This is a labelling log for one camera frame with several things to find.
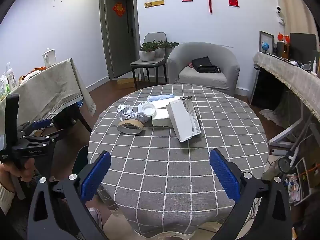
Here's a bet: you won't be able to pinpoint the black bag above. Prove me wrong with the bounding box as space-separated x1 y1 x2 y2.
191 56 222 74

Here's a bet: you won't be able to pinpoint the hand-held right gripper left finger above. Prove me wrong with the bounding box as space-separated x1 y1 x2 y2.
27 151 112 240

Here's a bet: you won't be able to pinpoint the white square box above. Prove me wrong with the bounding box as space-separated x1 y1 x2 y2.
151 109 175 128

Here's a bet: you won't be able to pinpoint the grey checked tablecloth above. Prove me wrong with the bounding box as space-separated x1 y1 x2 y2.
87 83 270 238

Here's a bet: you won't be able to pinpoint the grey dining chair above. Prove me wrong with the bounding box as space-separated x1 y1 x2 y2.
130 32 167 89

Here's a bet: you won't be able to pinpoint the white long box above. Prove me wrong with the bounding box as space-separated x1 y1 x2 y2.
150 96 180 109

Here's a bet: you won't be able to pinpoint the large white cardboard box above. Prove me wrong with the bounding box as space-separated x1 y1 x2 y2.
165 99 198 143

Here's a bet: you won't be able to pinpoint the beige patterned tablecloth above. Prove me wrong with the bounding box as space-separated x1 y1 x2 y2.
0 58 97 140

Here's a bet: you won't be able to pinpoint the black monitor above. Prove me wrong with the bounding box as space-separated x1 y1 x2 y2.
289 32 317 64

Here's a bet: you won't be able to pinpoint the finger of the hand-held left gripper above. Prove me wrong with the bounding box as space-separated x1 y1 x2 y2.
17 119 53 137
24 129 65 145

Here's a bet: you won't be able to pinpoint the white security camera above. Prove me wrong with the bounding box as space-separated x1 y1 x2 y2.
276 5 285 25

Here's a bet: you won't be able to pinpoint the flat cardboard box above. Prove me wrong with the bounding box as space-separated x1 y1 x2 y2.
117 78 140 89

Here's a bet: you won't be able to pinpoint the blue face mask pack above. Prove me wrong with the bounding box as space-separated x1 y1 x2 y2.
147 94 175 103

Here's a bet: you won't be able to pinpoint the white desk frame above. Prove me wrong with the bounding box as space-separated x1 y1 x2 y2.
268 122 317 155

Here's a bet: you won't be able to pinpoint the beige fringed desk cloth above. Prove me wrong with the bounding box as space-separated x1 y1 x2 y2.
253 51 320 120

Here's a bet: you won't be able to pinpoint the potted plant in white pot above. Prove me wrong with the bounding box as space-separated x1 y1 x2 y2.
155 40 180 58
139 40 157 62

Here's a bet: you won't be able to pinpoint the white round lid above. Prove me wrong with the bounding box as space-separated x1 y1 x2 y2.
141 104 157 117

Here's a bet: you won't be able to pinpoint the silver paper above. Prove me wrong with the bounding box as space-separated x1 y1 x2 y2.
116 103 147 123

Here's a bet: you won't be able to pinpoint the brown wooden speaker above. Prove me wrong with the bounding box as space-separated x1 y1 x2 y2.
277 41 290 58

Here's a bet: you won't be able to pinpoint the person's left hand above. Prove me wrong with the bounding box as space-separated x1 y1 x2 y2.
0 158 42 193

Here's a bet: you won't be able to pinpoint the framed picture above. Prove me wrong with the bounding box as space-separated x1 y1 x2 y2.
259 31 275 54

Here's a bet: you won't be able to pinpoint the dark grey door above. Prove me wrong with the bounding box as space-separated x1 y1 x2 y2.
99 0 141 80

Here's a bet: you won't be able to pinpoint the dark wooden table leg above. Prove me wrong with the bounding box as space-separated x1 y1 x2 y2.
54 102 93 134

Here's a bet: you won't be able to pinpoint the white kettle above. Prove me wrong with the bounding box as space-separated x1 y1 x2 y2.
42 47 57 68

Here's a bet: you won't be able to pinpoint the clear plastic bottle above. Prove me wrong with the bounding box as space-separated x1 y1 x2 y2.
4 62 18 90

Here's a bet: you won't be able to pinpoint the brown core tape roll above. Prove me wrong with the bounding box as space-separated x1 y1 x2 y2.
116 119 145 135

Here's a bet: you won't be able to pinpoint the grey armchair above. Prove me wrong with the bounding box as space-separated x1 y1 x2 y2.
167 42 240 97

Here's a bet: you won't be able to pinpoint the red diamond door ornament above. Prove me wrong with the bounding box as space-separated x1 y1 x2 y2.
113 2 126 17

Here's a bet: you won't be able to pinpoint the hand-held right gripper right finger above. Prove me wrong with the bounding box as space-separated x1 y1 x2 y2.
209 148 293 240

